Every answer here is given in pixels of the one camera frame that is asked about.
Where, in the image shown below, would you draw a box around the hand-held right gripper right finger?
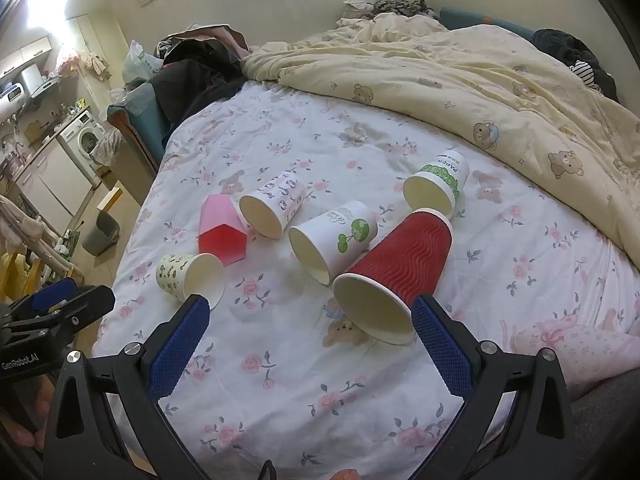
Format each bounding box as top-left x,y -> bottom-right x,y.
410,294 -> 592,480

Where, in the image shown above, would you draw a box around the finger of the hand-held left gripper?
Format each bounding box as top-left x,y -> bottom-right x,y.
37,285 -> 116,333
10,278 -> 83,322

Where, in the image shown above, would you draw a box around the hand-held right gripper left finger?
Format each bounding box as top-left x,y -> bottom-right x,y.
42,294 -> 212,480

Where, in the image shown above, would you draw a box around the red ribbed paper cup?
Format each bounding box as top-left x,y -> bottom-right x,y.
331,208 -> 454,346

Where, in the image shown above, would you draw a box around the small cream patterned paper cup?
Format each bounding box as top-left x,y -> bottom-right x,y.
156,252 -> 225,311

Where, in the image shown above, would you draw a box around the pink plastic cup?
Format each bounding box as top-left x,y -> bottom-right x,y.
198,194 -> 248,267

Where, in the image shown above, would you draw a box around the white cup with green tree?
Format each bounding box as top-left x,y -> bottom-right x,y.
288,200 -> 379,286

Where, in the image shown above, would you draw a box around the white cup with green label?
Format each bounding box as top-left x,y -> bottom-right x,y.
402,148 -> 471,219

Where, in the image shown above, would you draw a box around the white cup with pink print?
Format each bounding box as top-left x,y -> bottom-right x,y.
238,170 -> 307,239

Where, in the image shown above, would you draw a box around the person's left hand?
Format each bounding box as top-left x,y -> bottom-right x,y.
0,374 -> 55,453

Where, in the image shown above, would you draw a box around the grey trash bin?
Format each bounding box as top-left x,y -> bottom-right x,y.
81,210 -> 121,256

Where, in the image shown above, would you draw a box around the beige garment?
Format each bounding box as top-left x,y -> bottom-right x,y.
0,195 -> 66,263

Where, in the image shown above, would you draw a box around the cardboard box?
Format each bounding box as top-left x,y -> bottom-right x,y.
96,187 -> 124,214

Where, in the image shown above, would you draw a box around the white base cabinet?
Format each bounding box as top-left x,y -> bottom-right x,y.
10,135 -> 96,233

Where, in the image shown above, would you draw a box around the floral white bed sheet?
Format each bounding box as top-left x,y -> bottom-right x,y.
95,80 -> 640,480

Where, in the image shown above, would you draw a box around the white washing machine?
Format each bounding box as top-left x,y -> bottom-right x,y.
56,110 -> 108,183

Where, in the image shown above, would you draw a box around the white water heater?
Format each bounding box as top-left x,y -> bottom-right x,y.
0,62 -> 45,103

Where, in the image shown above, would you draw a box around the hanging pink beige clothes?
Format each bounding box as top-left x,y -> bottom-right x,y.
55,49 -> 113,82

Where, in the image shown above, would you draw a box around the white plastic bag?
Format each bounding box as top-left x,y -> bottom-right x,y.
121,40 -> 164,84

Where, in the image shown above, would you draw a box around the dark clothes pile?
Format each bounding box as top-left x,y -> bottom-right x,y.
150,25 -> 251,131

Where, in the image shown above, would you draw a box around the yellow bear print quilt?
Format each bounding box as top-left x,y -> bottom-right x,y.
241,12 -> 640,281

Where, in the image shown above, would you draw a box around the striped cloth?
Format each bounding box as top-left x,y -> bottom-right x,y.
570,60 -> 604,92

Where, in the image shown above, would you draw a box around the dark fuzzy blanket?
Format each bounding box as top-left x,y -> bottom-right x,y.
530,27 -> 619,101

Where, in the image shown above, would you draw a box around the teal pillow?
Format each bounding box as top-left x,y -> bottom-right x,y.
439,6 -> 536,41

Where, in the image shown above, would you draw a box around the patterned clothes heap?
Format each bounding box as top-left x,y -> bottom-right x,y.
342,0 -> 441,23

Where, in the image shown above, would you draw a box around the blue bed frame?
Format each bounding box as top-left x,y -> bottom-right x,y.
107,82 -> 170,167

